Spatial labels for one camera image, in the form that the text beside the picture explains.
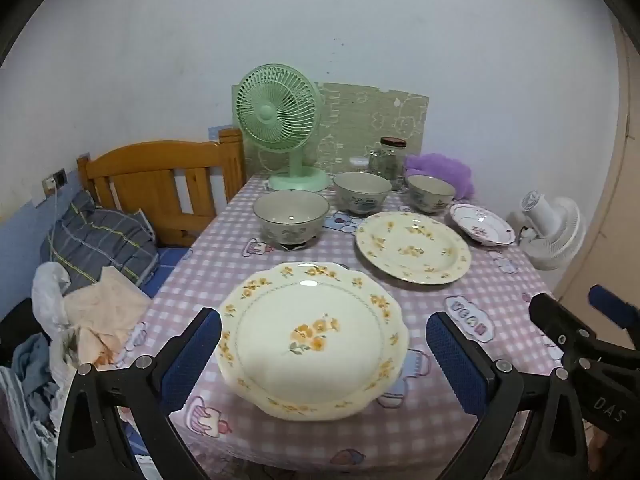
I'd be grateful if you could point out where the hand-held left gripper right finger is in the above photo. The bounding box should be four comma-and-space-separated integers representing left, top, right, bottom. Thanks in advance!
425, 311, 591, 480

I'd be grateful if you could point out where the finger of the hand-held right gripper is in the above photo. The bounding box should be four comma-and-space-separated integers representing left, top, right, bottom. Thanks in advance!
529, 292, 596, 369
589, 285, 640, 348

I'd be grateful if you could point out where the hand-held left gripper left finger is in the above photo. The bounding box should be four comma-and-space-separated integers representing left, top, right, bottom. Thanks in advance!
55, 306, 222, 480

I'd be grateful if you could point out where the round yellow floral plate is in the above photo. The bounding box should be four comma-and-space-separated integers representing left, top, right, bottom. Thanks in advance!
355, 211, 472, 286

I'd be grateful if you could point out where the small pink-rimmed white plate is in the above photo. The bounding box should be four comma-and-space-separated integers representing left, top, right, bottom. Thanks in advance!
449, 203, 517, 247

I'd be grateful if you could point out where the large scalloped floral plate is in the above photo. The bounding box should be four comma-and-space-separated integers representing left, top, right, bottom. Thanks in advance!
217, 261, 411, 421

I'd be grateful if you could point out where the beige floral ceramic bowl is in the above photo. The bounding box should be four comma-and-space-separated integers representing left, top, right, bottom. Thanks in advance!
406, 175, 457, 216
333, 172, 392, 216

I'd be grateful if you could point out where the olive green plate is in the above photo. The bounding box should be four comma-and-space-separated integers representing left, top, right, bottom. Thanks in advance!
252, 190, 331, 251

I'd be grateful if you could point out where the white floor fan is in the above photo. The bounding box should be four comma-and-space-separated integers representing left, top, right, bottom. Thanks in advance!
506, 191, 587, 272

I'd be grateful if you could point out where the pink checked tablecloth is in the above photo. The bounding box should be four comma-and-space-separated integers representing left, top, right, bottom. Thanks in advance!
112, 172, 566, 473

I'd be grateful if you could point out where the beige door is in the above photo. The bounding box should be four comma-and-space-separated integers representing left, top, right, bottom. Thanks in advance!
552, 20, 640, 311

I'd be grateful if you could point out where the peach cloth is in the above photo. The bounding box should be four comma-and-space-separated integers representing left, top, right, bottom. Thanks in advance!
62, 266, 153, 368

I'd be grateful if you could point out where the blue bed sheet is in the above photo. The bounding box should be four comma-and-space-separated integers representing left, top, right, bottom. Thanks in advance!
127, 246, 201, 311

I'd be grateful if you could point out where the grey plaid pillow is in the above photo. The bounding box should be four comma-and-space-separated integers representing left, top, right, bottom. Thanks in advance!
42, 191, 160, 296

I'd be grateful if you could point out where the blue-grey clothes pile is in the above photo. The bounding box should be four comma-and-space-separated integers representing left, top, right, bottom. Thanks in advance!
0, 332, 71, 476

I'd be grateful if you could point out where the white plastic bag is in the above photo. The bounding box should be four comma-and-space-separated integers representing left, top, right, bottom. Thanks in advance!
31, 261, 73, 341

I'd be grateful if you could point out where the purple plush toy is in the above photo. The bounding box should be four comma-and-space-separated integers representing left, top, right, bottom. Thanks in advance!
404, 154, 475, 198

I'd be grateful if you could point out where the wooden bed headboard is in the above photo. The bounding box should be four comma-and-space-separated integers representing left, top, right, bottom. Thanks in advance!
76, 128, 247, 248

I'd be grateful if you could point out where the glass jar with dark lid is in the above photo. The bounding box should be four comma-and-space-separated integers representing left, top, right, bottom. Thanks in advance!
377, 136, 407, 192

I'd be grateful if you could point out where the green desk fan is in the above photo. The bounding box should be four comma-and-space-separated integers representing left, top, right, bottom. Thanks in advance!
235, 63, 329, 192

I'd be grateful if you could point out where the green patterned board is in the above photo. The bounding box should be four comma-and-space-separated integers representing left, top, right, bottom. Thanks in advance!
231, 81, 431, 181

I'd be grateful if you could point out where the wall socket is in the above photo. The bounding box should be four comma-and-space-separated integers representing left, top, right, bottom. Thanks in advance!
42, 167, 68, 198

